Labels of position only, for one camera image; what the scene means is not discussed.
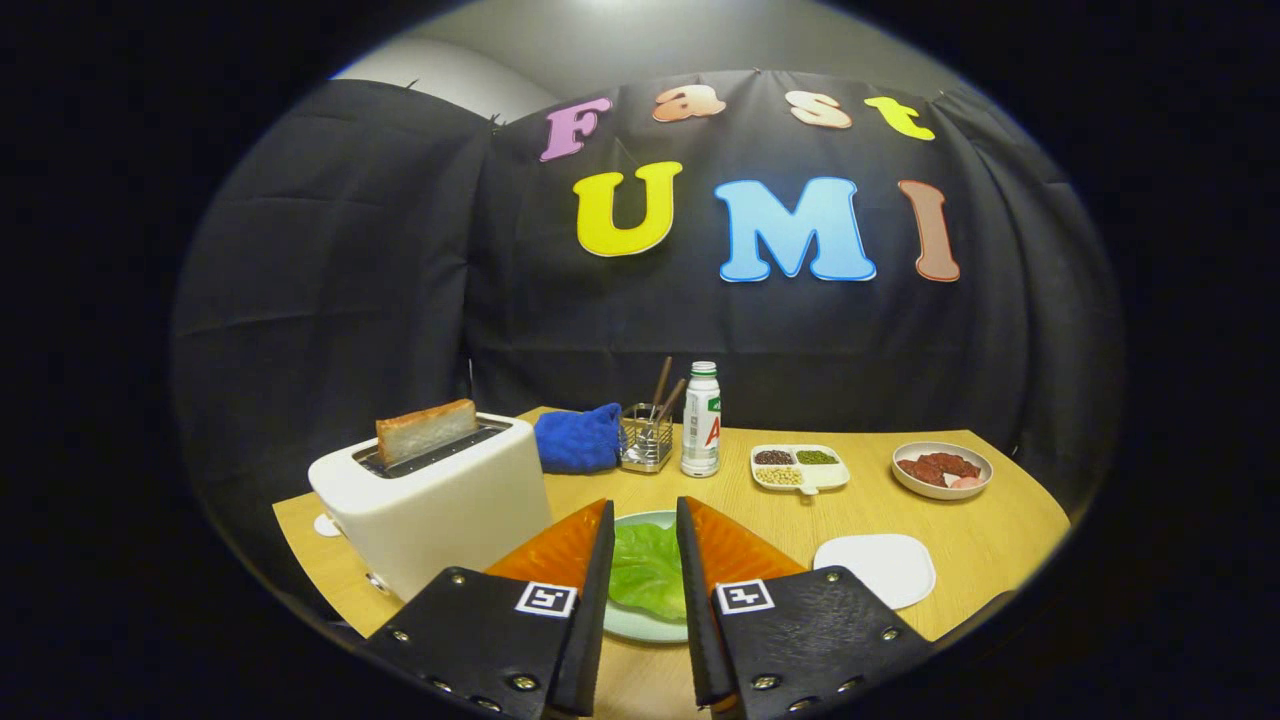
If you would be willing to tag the black backdrop cloth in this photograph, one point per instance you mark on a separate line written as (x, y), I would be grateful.
(350, 300)

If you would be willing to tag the round light green plate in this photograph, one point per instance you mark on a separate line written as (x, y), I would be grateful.
(640, 628)

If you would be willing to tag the pile of yellow beans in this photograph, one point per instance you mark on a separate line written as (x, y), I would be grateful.
(779, 476)

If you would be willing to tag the blue fuzzy cloth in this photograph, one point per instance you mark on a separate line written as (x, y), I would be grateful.
(578, 442)

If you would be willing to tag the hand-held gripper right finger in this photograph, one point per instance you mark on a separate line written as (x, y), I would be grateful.
(700, 620)

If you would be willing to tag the brown steak piece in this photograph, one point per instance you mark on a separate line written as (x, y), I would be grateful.
(920, 472)
(955, 464)

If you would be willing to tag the pile of dark beans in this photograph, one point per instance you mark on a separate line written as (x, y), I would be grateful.
(774, 458)

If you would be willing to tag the brown wooden chopstick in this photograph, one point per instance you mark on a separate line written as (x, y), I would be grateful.
(662, 385)
(673, 398)

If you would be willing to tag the green lettuce leaf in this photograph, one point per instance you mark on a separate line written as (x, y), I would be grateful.
(645, 570)

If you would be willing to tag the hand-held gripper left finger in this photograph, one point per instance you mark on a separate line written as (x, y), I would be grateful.
(590, 620)

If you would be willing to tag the round beige plate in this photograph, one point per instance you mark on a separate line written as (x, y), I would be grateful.
(940, 492)

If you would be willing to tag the pile of green beans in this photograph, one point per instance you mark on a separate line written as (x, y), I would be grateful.
(817, 457)

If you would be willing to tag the pale pink ham slice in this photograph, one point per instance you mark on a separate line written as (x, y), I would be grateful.
(966, 482)

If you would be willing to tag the white bottle with green cap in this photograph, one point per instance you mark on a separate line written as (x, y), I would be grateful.
(700, 440)

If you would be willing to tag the toasted bread slice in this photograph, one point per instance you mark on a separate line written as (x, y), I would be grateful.
(425, 432)

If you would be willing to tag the white divided dish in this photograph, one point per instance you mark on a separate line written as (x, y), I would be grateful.
(830, 475)

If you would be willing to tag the white square plate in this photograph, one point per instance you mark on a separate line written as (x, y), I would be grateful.
(880, 565)

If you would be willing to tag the white toaster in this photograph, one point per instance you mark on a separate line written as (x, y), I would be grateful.
(440, 520)

